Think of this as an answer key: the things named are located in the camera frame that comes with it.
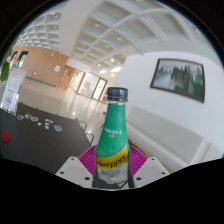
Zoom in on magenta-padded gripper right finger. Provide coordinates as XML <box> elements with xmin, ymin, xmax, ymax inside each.
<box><xmin>128</xmin><ymin>144</ymin><xmax>170</xmax><ymax>189</ymax></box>

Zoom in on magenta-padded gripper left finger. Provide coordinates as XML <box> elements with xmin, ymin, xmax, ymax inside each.
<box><xmin>54</xmin><ymin>144</ymin><xmax>99</xmax><ymax>188</ymax></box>

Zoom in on green drink bottle yellow label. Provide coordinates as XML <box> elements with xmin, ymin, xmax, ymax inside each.
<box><xmin>92</xmin><ymin>87</ymin><xmax>134</xmax><ymax>190</ymax></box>

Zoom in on long white bench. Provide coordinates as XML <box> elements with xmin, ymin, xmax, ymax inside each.
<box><xmin>125</xmin><ymin>105</ymin><xmax>223</xmax><ymax>174</ymax></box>

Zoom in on glass double door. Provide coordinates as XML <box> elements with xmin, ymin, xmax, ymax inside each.
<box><xmin>78</xmin><ymin>71</ymin><xmax>108</xmax><ymax>102</ymax></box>

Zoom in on dark framed landscape picture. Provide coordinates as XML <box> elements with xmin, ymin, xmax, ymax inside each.
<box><xmin>149</xmin><ymin>58</ymin><xmax>206</xmax><ymax>104</ymax></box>

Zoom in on clear acrylic sign stand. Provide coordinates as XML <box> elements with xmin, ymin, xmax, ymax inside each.
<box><xmin>0</xmin><ymin>67</ymin><xmax>28</xmax><ymax>117</ymax></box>

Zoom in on green potted plant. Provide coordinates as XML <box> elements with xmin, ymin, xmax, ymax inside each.
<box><xmin>0</xmin><ymin>31</ymin><xmax>26</xmax><ymax>83</ymax></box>

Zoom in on ceiling lights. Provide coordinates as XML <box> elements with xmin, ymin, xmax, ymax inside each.
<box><xmin>49</xmin><ymin>13</ymin><xmax>134</xmax><ymax>74</ymax></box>

